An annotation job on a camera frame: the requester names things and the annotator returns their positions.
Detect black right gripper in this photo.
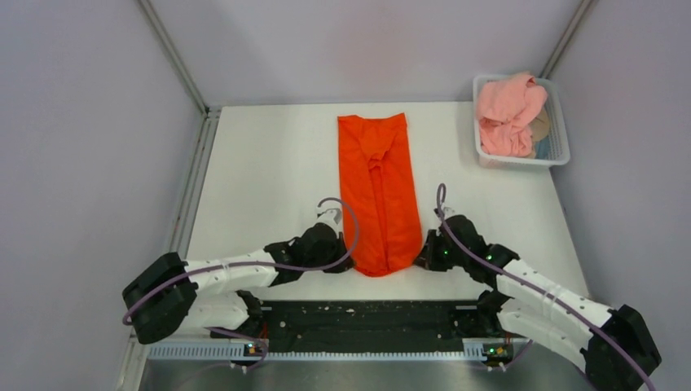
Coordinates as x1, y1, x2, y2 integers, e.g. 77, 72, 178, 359
414, 228, 469, 271

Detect orange t-shirt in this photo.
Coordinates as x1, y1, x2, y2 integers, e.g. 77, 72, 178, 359
337, 113, 424, 277

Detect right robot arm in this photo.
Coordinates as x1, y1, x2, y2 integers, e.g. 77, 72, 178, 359
414, 214, 662, 390

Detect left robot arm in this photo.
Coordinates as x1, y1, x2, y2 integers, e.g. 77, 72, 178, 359
122, 222, 354, 345

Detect blue garment in basket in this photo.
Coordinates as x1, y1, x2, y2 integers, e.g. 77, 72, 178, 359
534, 138, 551, 160

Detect white plastic basket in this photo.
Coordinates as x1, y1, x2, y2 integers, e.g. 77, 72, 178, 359
473, 75, 570, 168

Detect pink t-shirt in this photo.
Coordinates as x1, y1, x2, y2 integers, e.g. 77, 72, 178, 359
476, 72, 548, 159

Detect beige garment in basket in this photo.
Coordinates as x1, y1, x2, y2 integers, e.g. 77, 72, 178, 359
529, 108, 551, 143

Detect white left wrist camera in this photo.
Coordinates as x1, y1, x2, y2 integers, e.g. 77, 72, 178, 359
317, 208, 342, 236

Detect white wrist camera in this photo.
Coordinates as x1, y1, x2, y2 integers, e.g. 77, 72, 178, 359
317, 208, 342, 236
437, 207, 456, 220

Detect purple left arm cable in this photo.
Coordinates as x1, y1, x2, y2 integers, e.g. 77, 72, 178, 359
121, 196, 362, 373

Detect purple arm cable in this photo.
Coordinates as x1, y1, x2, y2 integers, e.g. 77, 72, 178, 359
434, 183, 658, 391
121, 196, 362, 373

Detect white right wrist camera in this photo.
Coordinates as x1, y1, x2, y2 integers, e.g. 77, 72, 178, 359
437, 207, 456, 220

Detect aluminium frame rail left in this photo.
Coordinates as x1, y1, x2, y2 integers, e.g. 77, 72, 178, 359
164, 107, 222, 259

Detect aluminium frame rail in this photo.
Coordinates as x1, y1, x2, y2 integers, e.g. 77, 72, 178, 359
164, 107, 222, 259
116, 305, 636, 391

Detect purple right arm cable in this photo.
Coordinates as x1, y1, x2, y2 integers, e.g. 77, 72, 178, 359
434, 183, 658, 391

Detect aluminium frame rail front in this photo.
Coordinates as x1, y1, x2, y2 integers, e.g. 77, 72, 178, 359
116, 305, 636, 391

